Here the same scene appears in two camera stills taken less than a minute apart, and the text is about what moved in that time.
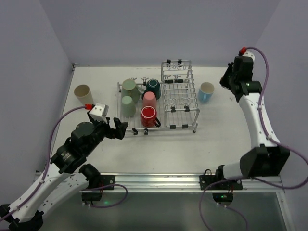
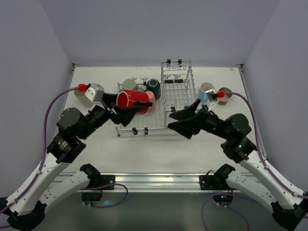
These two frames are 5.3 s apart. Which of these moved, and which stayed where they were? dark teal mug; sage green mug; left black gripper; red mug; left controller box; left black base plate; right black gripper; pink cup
Moved: red mug; left black gripper; right black gripper
Stayed: pink cup; dark teal mug; sage green mug; left black base plate; left controller box
